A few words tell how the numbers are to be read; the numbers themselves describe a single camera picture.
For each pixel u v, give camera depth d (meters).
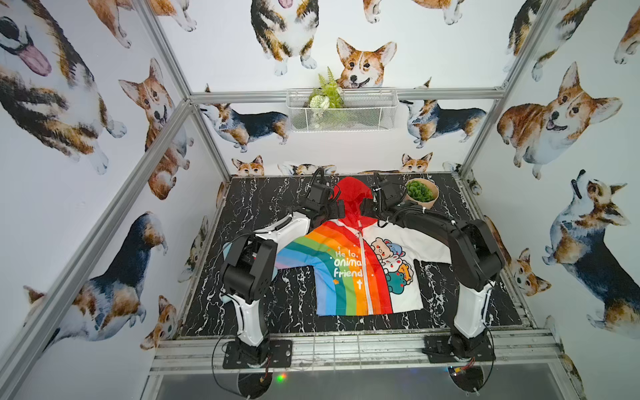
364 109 0.92
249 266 0.50
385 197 0.75
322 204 0.76
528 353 0.74
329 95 0.82
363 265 0.93
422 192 0.99
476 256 0.51
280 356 0.74
